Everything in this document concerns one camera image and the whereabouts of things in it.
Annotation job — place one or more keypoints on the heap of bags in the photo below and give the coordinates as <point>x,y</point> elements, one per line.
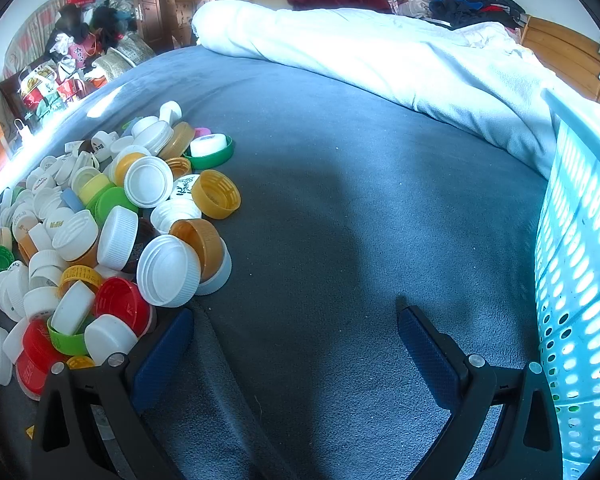
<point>75,60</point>

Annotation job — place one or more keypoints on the light blue quilt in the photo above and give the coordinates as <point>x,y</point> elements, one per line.
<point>355,45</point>

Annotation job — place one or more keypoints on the white quilt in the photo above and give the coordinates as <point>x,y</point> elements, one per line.
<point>490,37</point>

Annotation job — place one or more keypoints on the wooden headboard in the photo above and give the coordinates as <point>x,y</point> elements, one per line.
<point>565,50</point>

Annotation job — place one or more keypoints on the blue bed sheet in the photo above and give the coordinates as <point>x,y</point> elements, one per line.
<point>330,210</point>

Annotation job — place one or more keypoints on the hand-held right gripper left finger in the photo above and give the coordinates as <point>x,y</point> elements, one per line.
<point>162,355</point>

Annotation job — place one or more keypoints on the wooden door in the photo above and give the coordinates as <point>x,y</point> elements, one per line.
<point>147,5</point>

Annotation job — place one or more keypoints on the large pile of bottle caps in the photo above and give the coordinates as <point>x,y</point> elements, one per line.
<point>145,180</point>

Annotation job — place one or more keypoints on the blue plastic basket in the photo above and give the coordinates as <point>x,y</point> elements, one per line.
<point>575,260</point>

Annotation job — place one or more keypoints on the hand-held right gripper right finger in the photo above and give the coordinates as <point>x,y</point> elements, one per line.
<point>427,355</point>

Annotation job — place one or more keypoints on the small white paper bag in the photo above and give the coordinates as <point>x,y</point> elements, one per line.
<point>22,132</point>

